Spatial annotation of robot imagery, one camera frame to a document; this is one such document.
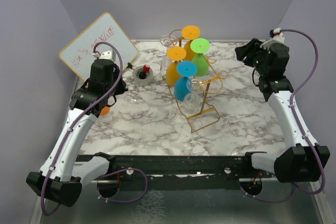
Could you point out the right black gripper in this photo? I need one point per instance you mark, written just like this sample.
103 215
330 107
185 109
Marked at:
249 50

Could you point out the green goblet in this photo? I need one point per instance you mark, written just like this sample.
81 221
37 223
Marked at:
200 46

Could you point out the yellow goblet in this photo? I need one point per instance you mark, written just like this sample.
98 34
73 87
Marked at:
176 54
190 33

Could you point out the blue goblet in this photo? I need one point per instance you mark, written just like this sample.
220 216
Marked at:
186 69

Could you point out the clear wine glass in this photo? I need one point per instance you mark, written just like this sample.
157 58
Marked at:
167 41

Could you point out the orange cup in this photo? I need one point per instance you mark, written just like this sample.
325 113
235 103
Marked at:
105 111

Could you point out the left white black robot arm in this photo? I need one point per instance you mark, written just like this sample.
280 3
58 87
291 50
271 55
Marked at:
59 180

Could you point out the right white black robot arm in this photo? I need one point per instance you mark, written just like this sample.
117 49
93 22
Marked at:
303 157

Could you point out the grey holder with marker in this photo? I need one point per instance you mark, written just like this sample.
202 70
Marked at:
143 76

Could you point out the whiteboard with red writing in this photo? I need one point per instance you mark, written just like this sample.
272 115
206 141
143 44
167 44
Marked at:
77 55

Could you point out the gold wire glass rack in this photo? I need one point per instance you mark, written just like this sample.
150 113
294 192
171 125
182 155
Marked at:
212 84

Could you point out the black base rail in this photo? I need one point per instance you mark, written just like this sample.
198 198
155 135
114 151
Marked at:
180 173

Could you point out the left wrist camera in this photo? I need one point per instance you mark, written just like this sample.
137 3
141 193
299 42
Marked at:
108 55

